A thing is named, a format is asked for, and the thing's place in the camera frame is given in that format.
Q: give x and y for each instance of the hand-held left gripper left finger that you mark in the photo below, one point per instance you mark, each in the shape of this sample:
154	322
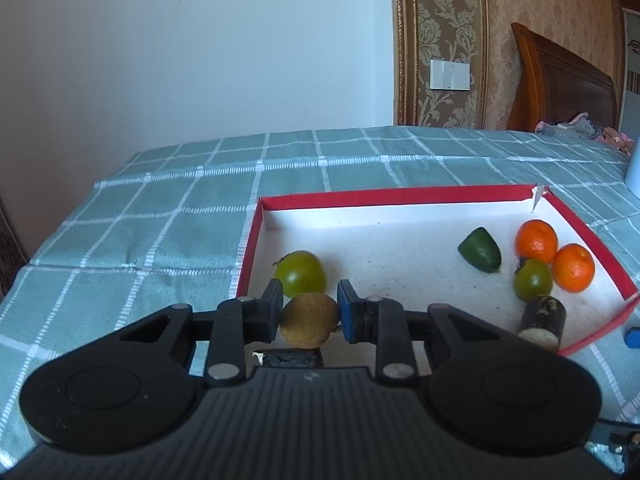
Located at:
274	310

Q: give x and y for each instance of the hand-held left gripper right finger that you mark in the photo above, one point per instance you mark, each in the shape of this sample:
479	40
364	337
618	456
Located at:
347	315

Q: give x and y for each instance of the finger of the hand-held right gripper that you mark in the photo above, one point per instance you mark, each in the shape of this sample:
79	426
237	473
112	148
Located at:
634	336

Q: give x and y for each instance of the large brown round fruit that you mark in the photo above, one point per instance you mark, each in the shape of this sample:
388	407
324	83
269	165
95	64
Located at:
310	321

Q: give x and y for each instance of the green tomato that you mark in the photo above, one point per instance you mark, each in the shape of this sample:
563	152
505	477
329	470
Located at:
300	272

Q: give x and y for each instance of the large orange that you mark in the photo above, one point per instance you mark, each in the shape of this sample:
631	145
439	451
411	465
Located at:
574	268

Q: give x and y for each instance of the red cardboard box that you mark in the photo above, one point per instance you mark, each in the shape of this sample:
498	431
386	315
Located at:
400	240

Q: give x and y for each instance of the small green round fruit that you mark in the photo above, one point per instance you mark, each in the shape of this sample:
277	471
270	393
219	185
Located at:
533	281

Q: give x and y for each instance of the green cucumber piece tapered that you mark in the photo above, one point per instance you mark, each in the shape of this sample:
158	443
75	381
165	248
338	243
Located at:
480	250

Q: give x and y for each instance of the small orange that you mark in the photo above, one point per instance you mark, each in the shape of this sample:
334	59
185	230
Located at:
536	241

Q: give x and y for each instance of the teal checked tablecloth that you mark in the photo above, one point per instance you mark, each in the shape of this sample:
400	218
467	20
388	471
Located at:
150	210

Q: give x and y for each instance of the light blue electric kettle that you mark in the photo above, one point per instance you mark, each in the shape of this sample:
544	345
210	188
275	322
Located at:
635	170

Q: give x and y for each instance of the pink grey clothing pile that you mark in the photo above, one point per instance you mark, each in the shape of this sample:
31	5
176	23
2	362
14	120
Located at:
580	127

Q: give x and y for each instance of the brown wooden headboard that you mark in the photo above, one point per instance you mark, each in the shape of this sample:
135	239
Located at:
560	80

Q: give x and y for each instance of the floral print wardrobe door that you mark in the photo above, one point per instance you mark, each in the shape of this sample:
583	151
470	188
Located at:
632	60

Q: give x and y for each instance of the white wall light switch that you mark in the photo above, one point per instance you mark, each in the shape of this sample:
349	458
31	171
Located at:
450	74

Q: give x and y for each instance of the gold wall moulding frame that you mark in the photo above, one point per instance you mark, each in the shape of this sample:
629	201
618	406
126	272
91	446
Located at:
445	10

